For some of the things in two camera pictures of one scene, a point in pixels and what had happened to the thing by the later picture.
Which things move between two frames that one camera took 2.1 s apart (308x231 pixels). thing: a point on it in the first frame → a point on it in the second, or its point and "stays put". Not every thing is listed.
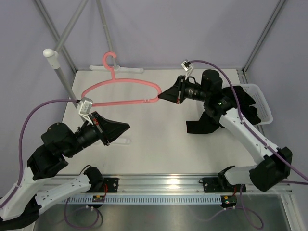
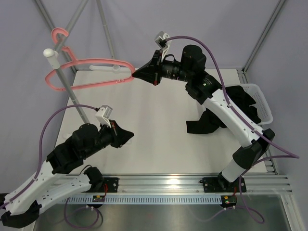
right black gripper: x=177 y=92 → x=152 y=72
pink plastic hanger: x=114 y=79 → x=48 y=78
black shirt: x=203 y=123 stays put
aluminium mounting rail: x=173 y=185 stays put
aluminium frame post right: x=242 y=70 stays put
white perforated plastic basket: x=262 y=105 stays put
